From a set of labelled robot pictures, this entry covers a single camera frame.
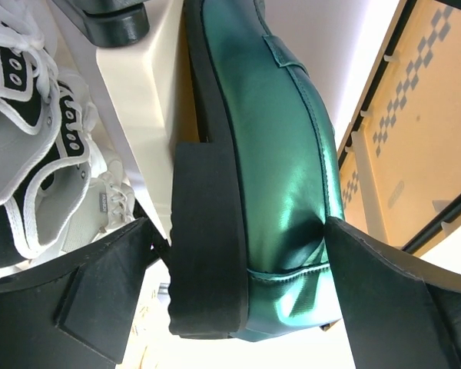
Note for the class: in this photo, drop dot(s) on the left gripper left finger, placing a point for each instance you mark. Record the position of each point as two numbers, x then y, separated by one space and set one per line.
75 311

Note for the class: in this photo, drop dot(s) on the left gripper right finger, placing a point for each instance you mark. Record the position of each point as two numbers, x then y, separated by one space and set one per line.
399 311

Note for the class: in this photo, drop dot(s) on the black white sneaker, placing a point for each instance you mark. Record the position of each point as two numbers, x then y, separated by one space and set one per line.
30 116
35 217

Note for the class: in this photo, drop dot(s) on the white sneaker one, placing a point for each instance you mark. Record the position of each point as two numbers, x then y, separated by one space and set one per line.
107 206

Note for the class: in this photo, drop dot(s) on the green pointed shoe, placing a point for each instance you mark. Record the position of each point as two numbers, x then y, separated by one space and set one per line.
250 199
112 24

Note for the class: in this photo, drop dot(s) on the beige sneaker one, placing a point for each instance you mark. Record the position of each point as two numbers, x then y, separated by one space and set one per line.
148 333

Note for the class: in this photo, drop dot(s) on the beige black-framed shoe shelf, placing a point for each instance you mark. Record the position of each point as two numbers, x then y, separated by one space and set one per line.
401 166

